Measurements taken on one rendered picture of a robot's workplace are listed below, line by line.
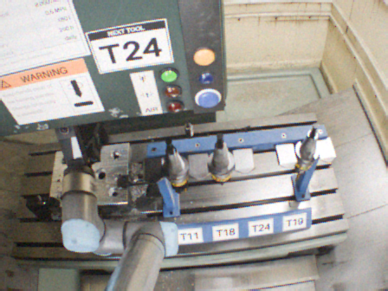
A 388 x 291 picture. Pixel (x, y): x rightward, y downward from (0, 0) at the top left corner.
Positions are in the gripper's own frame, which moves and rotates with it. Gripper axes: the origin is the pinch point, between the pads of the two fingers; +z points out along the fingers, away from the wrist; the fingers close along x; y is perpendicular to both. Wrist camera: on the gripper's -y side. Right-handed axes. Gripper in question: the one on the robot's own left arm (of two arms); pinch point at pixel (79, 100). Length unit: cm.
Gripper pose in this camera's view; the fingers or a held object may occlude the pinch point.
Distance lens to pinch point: 82.2
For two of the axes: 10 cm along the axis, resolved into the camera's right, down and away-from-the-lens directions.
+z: -1.5, -8.4, 5.2
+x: 9.8, -1.7, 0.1
